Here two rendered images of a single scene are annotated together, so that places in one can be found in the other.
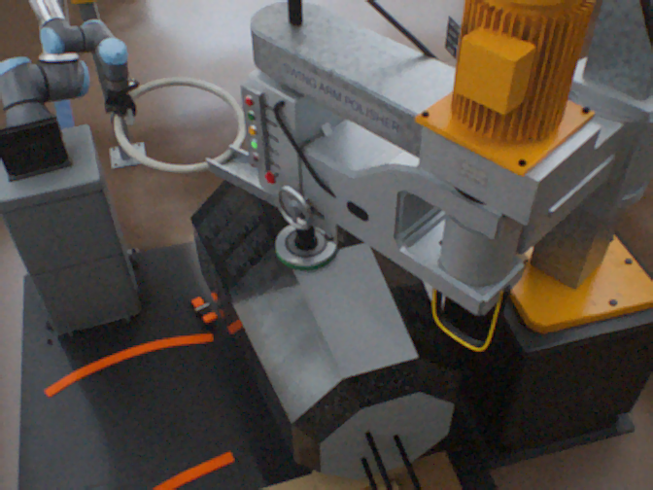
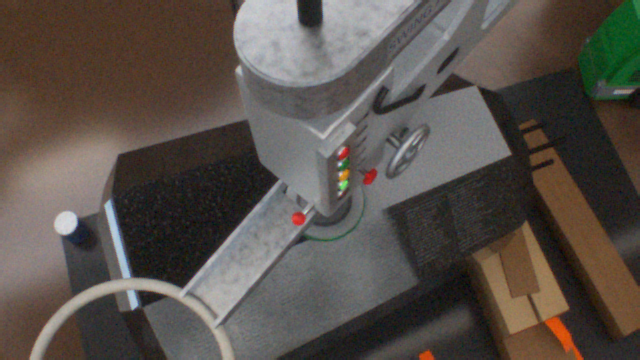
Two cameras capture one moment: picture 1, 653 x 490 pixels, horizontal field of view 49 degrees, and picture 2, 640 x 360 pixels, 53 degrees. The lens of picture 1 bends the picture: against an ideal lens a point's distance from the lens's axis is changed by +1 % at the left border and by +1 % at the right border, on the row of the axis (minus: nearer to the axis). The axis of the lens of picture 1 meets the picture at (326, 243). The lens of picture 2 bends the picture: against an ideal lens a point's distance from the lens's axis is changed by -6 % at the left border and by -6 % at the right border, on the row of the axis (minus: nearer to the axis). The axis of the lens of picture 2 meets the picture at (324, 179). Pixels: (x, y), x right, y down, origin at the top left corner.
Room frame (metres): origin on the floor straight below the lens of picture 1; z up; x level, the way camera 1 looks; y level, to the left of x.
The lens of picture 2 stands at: (1.76, 0.70, 2.62)
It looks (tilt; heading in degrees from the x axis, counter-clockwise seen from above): 68 degrees down; 270
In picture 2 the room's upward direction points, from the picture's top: 4 degrees counter-clockwise
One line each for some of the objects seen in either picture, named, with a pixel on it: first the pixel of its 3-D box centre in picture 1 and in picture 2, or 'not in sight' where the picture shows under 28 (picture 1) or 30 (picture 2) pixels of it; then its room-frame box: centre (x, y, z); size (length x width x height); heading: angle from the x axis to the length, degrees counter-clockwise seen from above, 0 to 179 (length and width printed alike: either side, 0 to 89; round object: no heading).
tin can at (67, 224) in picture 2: not in sight; (71, 227); (2.82, -0.17, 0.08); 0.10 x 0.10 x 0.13
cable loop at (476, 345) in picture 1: (465, 306); not in sight; (1.30, -0.40, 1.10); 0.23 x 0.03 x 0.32; 45
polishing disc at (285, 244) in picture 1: (306, 243); (324, 200); (1.77, 0.07, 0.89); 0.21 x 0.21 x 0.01
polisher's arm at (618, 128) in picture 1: (577, 149); not in sight; (1.62, -0.72, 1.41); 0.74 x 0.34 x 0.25; 134
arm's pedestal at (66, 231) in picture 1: (72, 234); not in sight; (2.31, 1.14, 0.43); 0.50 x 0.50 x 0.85; 19
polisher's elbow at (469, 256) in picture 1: (480, 233); not in sight; (1.30, -0.40, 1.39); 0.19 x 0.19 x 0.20
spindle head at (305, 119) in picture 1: (320, 146); (343, 97); (1.71, 0.01, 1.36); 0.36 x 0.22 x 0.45; 45
